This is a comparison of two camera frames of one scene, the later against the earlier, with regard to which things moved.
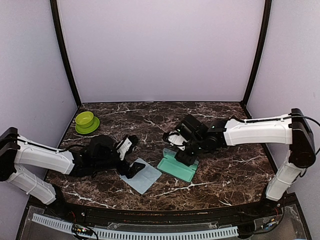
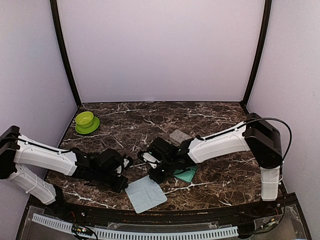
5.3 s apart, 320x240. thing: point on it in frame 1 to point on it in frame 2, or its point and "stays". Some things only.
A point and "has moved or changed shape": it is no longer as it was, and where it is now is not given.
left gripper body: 123,170 to 114,186
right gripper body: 190,158 to 161,176
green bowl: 86,123 stays
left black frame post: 54,7 stays
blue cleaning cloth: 143,180 has moved or changed shape
